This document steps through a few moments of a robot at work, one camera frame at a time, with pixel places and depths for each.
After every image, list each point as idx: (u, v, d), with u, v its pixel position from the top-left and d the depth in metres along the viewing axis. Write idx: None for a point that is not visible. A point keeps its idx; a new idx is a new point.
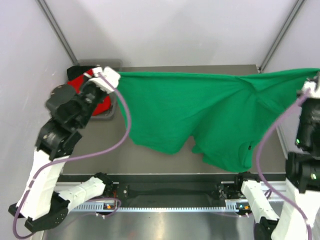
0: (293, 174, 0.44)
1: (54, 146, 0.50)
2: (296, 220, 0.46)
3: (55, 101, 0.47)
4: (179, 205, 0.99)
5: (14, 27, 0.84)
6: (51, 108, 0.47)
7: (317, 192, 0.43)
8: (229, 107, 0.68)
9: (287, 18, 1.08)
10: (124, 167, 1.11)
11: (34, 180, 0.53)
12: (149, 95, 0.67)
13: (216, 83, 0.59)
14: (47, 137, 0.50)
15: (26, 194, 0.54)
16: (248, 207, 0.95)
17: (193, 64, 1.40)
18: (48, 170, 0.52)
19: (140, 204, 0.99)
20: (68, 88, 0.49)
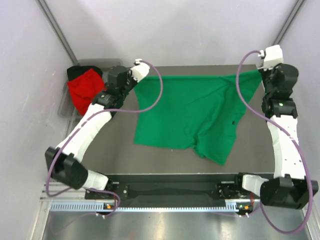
0: (268, 110, 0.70)
1: (109, 102, 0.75)
2: (284, 143, 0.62)
3: (114, 72, 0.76)
4: (179, 205, 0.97)
5: (15, 26, 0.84)
6: (112, 76, 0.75)
7: (288, 116, 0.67)
8: (210, 97, 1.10)
9: (286, 19, 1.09)
10: (124, 166, 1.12)
11: (86, 121, 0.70)
12: (171, 91, 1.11)
13: (202, 81, 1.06)
14: (104, 96, 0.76)
15: (77, 130, 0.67)
16: (247, 207, 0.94)
17: (192, 64, 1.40)
18: (100, 116, 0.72)
19: (139, 204, 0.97)
20: (119, 67, 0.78)
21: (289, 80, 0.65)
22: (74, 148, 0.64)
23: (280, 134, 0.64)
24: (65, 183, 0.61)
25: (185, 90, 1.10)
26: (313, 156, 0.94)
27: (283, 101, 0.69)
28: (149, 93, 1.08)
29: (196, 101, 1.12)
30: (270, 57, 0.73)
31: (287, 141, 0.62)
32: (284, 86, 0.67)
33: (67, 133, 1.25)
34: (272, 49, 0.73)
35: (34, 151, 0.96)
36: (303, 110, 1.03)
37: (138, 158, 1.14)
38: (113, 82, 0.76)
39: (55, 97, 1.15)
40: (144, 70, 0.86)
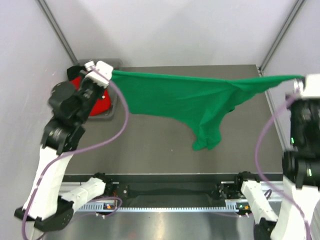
0: (290, 171, 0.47)
1: (61, 141, 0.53)
2: (293, 218, 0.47)
3: (58, 98, 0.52)
4: (178, 205, 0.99)
5: (15, 26, 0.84)
6: (55, 104, 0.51)
7: (314, 188, 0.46)
8: (215, 100, 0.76)
9: (286, 19, 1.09)
10: (124, 167, 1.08)
11: (41, 177, 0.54)
12: (147, 88, 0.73)
13: (198, 84, 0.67)
14: (53, 134, 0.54)
15: (34, 192, 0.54)
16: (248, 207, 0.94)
17: (192, 64, 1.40)
18: (56, 165, 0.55)
19: (139, 204, 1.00)
20: (66, 85, 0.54)
21: None
22: (39, 211, 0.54)
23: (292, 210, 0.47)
24: None
25: (174, 88, 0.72)
26: None
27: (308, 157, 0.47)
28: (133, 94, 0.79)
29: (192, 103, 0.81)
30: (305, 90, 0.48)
31: (297, 216, 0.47)
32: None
33: None
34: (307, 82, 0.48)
35: (35, 151, 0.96)
36: None
37: (139, 157, 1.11)
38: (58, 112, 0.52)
39: None
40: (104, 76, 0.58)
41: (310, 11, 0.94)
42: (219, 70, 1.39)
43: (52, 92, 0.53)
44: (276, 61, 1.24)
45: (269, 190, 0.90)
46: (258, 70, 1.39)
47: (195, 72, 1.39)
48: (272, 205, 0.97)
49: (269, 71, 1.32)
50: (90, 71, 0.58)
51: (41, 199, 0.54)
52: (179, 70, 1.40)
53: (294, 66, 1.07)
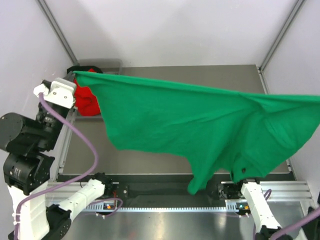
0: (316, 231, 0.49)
1: (23, 181, 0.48)
2: None
3: (3, 139, 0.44)
4: (178, 205, 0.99)
5: (16, 27, 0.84)
6: (1, 146, 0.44)
7: None
8: (221, 128, 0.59)
9: (286, 19, 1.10)
10: (124, 167, 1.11)
11: (18, 214, 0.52)
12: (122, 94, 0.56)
13: (204, 98, 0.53)
14: (13, 173, 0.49)
15: (17, 226, 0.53)
16: (247, 207, 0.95)
17: (192, 64, 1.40)
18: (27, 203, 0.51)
19: (140, 204, 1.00)
20: (10, 121, 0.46)
21: None
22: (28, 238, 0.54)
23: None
24: None
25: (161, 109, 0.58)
26: (312, 156, 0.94)
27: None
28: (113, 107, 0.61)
29: (193, 125, 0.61)
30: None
31: None
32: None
33: (68, 133, 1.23)
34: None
35: None
36: None
37: (138, 158, 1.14)
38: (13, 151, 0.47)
39: None
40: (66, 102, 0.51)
41: (310, 11, 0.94)
42: (219, 71, 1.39)
43: None
44: (276, 61, 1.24)
45: (269, 190, 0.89)
46: (258, 70, 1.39)
47: (195, 71, 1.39)
48: (273, 204, 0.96)
49: (269, 71, 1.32)
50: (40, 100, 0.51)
51: (25, 231, 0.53)
52: (179, 70, 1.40)
53: (295, 66, 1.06)
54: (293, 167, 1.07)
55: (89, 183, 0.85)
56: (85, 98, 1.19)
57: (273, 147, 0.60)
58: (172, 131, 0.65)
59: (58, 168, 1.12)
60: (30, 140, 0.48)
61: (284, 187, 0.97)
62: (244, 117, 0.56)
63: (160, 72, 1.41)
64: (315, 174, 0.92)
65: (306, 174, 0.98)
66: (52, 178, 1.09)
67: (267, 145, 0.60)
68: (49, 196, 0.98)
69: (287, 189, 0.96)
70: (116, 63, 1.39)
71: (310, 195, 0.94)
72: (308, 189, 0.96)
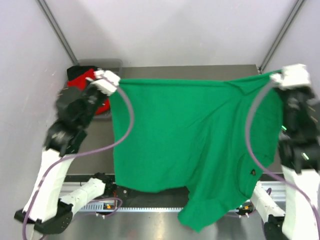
0: (288, 157, 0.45)
1: (64, 144, 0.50)
2: (300, 205, 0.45)
3: (63, 100, 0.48)
4: (178, 205, 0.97)
5: (16, 27, 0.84)
6: (60, 107, 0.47)
7: (313, 171, 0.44)
8: (215, 125, 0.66)
9: (286, 19, 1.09)
10: None
11: (43, 179, 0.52)
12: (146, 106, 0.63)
13: (193, 92, 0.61)
14: (55, 136, 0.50)
15: (35, 193, 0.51)
16: (248, 207, 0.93)
17: (192, 64, 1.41)
18: (58, 167, 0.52)
19: (140, 204, 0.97)
20: (73, 89, 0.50)
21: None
22: (40, 212, 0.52)
23: (297, 198, 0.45)
24: None
25: (171, 112, 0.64)
26: None
27: (311, 147, 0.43)
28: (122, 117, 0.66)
29: (192, 127, 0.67)
30: (287, 82, 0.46)
31: (302, 203, 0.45)
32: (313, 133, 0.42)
33: None
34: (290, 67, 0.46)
35: (34, 151, 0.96)
36: None
37: None
38: (63, 115, 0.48)
39: (55, 97, 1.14)
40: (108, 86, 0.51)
41: (310, 11, 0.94)
42: (219, 70, 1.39)
43: (58, 95, 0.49)
44: (276, 61, 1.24)
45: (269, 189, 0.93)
46: (258, 70, 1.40)
47: (195, 71, 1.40)
48: None
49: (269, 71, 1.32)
50: (96, 79, 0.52)
51: (42, 203, 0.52)
52: (179, 70, 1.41)
53: (295, 66, 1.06)
54: None
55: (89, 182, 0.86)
56: None
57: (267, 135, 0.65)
58: (178, 138, 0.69)
59: None
60: (81, 109, 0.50)
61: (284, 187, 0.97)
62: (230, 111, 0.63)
63: (160, 72, 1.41)
64: None
65: None
66: None
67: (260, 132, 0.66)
68: None
69: None
70: (116, 63, 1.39)
71: None
72: None
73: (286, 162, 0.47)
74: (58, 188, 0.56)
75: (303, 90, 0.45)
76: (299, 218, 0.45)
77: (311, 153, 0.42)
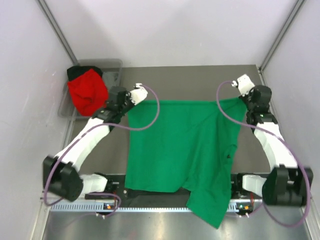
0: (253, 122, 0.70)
1: (108, 118, 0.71)
2: (271, 140, 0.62)
3: (114, 89, 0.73)
4: (178, 205, 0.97)
5: (15, 26, 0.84)
6: (112, 94, 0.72)
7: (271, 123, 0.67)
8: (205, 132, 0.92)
9: (286, 19, 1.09)
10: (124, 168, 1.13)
11: (86, 133, 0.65)
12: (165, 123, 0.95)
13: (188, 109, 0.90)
14: (102, 112, 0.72)
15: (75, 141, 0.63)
16: (248, 207, 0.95)
17: (192, 64, 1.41)
18: (100, 129, 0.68)
19: (140, 204, 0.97)
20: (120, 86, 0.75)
21: (266, 96, 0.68)
22: (73, 157, 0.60)
23: (266, 135, 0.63)
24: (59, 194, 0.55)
25: (179, 124, 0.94)
26: (312, 156, 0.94)
27: (263, 113, 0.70)
28: (138, 118, 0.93)
29: (192, 132, 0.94)
30: (242, 86, 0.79)
31: (272, 139, 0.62)
32: (263, 102, 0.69)
33: (68, 133, 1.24)
34: (242, 78, 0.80)
35: (34, 152, 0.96)
36: (302, 110, 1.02)
37: None
38: (112, 100, 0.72)
39: (56, 97, 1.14)
40: (142, 94, 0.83)
41: (310, 10, 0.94)
42: (219, 71, 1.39)
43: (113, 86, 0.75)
44: (276, 61, 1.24)
45: None
46: (258, 70, 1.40)
47: (196, 71, 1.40)
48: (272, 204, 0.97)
49: (269, 71, 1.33)
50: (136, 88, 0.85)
51: (78, 149, 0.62)
52: (179, 70, 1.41)
53: (295, 66, 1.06)
54: None
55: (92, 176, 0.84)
56: (85, 97, 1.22)
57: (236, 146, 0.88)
58: (184, 143, 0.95)
59: None
60: (121, 98, 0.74)
61: None
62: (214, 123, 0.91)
63: (160, 72, 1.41)
64: (316, 174, 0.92)
65: None
66: None
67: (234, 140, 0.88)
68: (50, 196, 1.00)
69: None
70: (116, 64, 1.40)
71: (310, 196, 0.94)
72: None
73: (251, 127, 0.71)
74: (88, 149, 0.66)
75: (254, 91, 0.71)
76: (273, 147, 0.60)
77: (266, 119, 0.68)
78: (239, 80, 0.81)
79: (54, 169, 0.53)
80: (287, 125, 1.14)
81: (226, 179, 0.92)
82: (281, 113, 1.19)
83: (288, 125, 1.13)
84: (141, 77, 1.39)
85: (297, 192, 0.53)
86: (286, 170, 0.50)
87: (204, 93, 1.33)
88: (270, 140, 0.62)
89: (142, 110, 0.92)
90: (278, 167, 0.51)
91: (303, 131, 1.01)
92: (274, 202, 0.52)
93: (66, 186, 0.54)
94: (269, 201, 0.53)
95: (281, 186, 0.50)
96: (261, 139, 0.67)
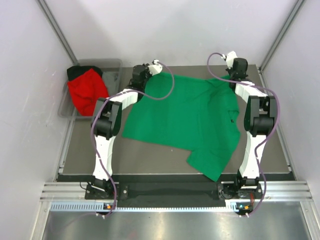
0: (232, 86, 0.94)
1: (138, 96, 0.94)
2: (248, 89, 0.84)
3: (137, 69, 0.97)
4: (179, 205, 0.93)
5: (15, 26, 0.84)
6: (136, 74, 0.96)
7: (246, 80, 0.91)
8: (202, 100, 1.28)
9: (287, 19, 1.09)
10: (125, 166, 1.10)
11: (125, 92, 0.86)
12: (175, 90, 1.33)
13: (190, 82, 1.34)
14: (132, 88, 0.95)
15: (119, 94, 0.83)
16: (247, 207, 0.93)
17: (192, 64, 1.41)
18: (135, 94, 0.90)
19: (140, 204, 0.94)
20: (138, 67, 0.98)
21: (243, 64, 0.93)
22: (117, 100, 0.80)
23: (243, 87, 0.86)
24: (104, 129, 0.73)
25: (186, 92, 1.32)
26: (312, 156, 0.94)
27: (241, 78, 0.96)
28: (159, 93, 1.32)
29: (193, 100, 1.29)
30: (230, 58, 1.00)
31: (248, 88, 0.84)
32: (241, 68, 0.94)
33: (68, 133, 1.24)
34: (230, 53, 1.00)
35: (34, 151, 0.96)
36: (301, 109, 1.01)
37: (141, 157, 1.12)
38: (136, 78, 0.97)
39: (56, 97, 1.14)
40: (158, 68, 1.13)
41: (310, 10, 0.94)
42: (220, 70, 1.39)
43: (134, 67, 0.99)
44: (275, 61, 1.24)
45: (265, 183, 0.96)
46: (258, 70, 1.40)
47: (196, 71, 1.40)
48: (272, 204, 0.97)
49: (269, 71, 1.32)
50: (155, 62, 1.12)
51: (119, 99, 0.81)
52: (179, 70, 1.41)
53: (294, 66, 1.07)
54: (293, 167, 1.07)
55: (96, 171, 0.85)
56: (85, 97, 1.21)
57: (226, 114, 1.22)
58: (187, 104, 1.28)
59: (58, 168, 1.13)
60: (143, 76, 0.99)
61: (285, 187, 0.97)
62: (209, 94, 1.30)
63: None
64: (315, 174, 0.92)
65: (305, 174, 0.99)
66: (52, 178, 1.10)
67: (229, 107, 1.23)
68: (49, 197, 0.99)
69: (287, 189, 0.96)
70: (116, 63, 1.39)
71: (310, 195, 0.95)
72: (308, 189, 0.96)
73: (234, 86, 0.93)
74: (127, 103, 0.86)
75: (235, 60, 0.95)
76: (249, 90, 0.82)
77: (243, 80, 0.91)
78: (228, 55, 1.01)
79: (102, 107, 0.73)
80: (287, 125, 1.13)
81: (222, 143, 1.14)
82: (282, 113, 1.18)
83: (288, 125, 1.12)
84: None
85: (268, 115, 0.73)
86: (257, 98, 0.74)
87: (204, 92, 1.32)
88: (246, 88, 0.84)
89: (157, 86, 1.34)
90: (252, 96, 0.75)
91: (302, 130, 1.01)
92: (252, 124, 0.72)
93: (114, 116, 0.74)
94: (249, 126, 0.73)
95: (254, 108, 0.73)
96: (240, 92, 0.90)
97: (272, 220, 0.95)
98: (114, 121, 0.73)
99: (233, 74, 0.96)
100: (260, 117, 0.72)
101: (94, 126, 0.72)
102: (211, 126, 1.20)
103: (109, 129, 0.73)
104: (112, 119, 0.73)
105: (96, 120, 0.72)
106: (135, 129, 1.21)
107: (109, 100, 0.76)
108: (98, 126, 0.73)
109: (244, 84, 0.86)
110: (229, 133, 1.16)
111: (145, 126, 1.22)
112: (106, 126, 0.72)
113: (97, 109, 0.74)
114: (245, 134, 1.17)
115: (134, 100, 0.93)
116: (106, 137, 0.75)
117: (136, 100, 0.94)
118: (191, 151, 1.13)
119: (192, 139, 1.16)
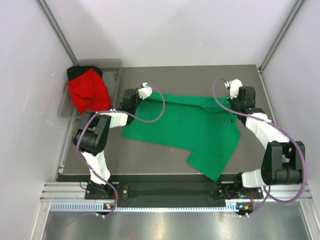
0: (242, 117, 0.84)
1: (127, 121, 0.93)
2: (265, 128, 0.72)
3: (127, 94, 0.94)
4: (179, 205, 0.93)
5: (15, 26, 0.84)
6: (126, 98, 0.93)
7: (259, 113, 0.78)
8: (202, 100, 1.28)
9: (287, 18, 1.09)
10: (124, 166, 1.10)
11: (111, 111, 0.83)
12: None
13: None
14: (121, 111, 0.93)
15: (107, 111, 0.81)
16: (248, 207, 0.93)
17: (191, 64, 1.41)
18: (124, 114, 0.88)
19: (139, 204, 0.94)
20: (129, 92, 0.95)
21: (250, 92, 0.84)
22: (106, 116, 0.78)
23: (257, 122, 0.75)
24: (89, 146, 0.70)
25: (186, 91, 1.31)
26: (312, 156, 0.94)
27: (251, 107, 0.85)
28: (150, 115, 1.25)
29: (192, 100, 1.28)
30: (235, 88, 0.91)
31: (266, 126, 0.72)
32: (250, 97, 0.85)
33: (68, 133, 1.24)
34: (235, 81, 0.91)
35: (34, 151, 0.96)
36: (302, 109, 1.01)
37: (141, 157, 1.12)
38: (126, 102, 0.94)
39: (56, 97, 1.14)
40: (148, 91, 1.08)
41: (311, 10, 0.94)
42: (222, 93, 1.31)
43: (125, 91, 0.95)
44: (276, 61, 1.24)
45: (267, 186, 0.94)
46: (258, 70, 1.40)
47: (196, 71, 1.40)
48: (272, 204, 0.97)
49: (269, 71, 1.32)
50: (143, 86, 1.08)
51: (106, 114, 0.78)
52: (179, 70, 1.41)
53: (294, 66, 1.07)
54: None
55: (93, 177, 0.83)
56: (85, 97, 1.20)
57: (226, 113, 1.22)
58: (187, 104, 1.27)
59: (58, 168, 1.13)
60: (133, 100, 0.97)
61: (285, 187, 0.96)
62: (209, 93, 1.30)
63: (162, 75, 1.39)
64: (316, 174, 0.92)
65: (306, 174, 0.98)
66: (52, 178, 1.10)
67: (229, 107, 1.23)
68: (50, 196, 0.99)
69: (287, 189, 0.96)
70: (116, 63, 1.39)
71: (310, 195, 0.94)
72: (308, 189, 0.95)
73: (243, 118, 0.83)
74: (116, 121, 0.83)
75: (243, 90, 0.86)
76: (264, 129, 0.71)
77: (254, 111, 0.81)
78: (231, 82, 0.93)
79: (88, 123, 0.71)
80: (287, 125, 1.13)
81: (222, 143, 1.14)
82: (282, 114, 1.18)
83: (288, 125, 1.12)
84: (142, 77, 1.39)
85: (294, 166, 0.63)
86: (278, 145, 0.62)
87: (204, 93, 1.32)
88: (261, 125, 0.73)
89: (150, 108, 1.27)
90: (272, 144, 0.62)
91: (303, 131, 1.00)
92: (273, 178, 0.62)
93: (100, 128, 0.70)
94: (270, 180, 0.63)
95: (276, 160, 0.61)
96: (252, 127, 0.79)
97: (272, 220, 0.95)
98: (99, 135, 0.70)
99: (241, 104, 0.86)
100: (286, 170, 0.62)
101: (80, 142, 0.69)
102: (211, 126, 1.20)
103: (93, 145, 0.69)
104: (98, 132, 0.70)
105: (81, 135, 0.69)
106: (134, 129, 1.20)
107: (97, 114, 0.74)
108: (83, 142, 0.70)
109: (259, 119, 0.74)
110: (229, 133, 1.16)
111: (144, 128, 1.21)
112: (91, 140, 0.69)
113: (82, 122, 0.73)
114: (245, 134, 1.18)
115: (122, 123, 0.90)
116: (92, 154, 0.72)
117: (125, 123, 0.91)
118: (191, 151, 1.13)
119: (192, 140, 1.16)
